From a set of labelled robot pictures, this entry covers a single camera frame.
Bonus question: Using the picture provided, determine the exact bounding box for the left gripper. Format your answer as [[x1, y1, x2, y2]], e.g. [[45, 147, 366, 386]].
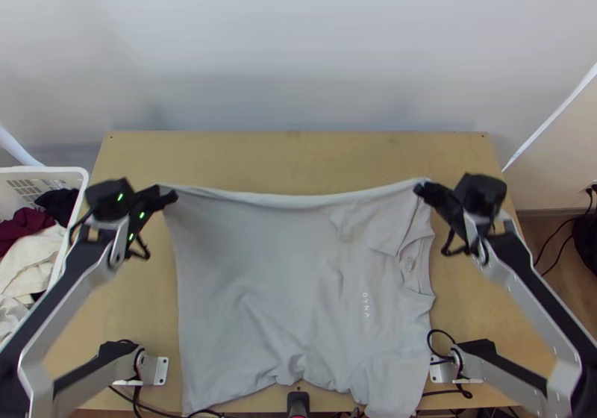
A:
[[136, 185, 180, 222]]

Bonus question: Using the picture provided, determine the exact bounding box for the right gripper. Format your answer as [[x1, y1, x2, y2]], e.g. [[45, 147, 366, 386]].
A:
[[412, 181, 469, 234]]

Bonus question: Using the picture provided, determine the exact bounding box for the grey t-shirt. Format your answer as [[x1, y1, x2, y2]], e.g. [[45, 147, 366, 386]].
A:
[[158, 177, 437, 418]]

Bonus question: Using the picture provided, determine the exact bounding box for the white laundry basket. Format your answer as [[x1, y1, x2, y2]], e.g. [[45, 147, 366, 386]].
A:
[[0, 166, 90, 344]]

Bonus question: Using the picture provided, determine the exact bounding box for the white slanted pole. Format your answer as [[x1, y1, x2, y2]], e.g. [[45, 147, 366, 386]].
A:
[[501, 60, 597, 172], [0, 124, 46, 168]]

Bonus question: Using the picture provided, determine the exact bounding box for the heap of clothes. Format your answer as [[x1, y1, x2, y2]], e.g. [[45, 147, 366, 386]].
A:
[[0, 187, 81, 340]]

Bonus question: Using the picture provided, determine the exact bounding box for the black bag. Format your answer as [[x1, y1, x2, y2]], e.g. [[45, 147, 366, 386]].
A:
[[572, 202, 597, 278]]

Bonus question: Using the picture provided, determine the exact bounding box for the black cable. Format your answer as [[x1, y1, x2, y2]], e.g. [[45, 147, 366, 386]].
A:
[[124, 237, 151, 262], [426, 328, 473, 402], [533, 216, 581, 277], [441, 230, 473, 257]]

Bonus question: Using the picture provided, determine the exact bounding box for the black camera post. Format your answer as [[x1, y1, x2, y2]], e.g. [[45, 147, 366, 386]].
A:
[[286, 390, 312, 418]]

